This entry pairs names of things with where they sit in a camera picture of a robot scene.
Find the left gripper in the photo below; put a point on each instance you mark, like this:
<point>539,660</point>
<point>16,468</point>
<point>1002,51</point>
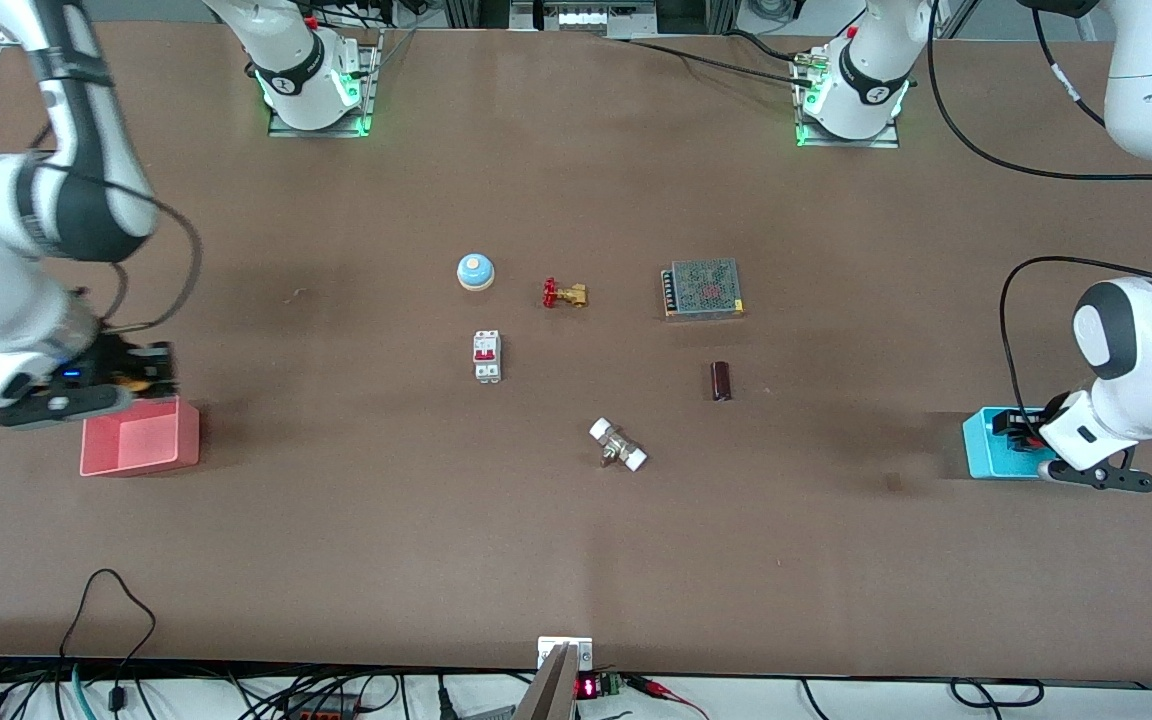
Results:
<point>1023,425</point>

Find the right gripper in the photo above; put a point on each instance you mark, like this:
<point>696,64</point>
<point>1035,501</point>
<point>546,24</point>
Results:
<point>122,363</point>

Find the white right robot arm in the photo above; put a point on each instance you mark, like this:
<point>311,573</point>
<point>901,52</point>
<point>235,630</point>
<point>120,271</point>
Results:
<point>296,70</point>

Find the blue plastic box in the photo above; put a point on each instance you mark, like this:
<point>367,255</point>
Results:
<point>981,450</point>

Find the pink plastic box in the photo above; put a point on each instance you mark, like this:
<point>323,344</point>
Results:
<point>136,445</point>

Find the dark brown cylindrical capacitor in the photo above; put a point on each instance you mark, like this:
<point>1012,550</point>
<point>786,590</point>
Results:
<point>721,382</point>

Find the white circuit breaker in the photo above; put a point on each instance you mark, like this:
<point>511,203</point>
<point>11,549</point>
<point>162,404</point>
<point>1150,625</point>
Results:
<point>487,370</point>

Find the blue call bell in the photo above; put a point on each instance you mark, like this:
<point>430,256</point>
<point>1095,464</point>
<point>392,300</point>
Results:
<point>475,270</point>

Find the perforated metal power supply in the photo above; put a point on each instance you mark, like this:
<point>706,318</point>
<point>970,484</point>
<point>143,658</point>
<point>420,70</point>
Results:
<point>706,288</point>

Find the white-capped metal valve fitting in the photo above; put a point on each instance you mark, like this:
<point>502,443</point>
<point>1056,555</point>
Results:
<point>618,447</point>

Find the red alligator clip lead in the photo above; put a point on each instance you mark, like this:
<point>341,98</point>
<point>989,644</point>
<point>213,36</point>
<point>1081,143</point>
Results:
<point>661,690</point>

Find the red LED display module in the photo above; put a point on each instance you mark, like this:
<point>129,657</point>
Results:
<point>588,687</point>

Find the white power strip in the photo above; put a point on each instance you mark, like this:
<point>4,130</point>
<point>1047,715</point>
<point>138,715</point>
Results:
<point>581,17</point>

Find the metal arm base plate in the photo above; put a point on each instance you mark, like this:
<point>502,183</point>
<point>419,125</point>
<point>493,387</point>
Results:
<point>321,131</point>
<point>851,143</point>

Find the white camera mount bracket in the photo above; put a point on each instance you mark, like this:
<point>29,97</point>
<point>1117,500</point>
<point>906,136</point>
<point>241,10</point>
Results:
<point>548,648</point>

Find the grey camera mount bar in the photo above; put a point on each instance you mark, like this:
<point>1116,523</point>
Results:
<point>551,695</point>

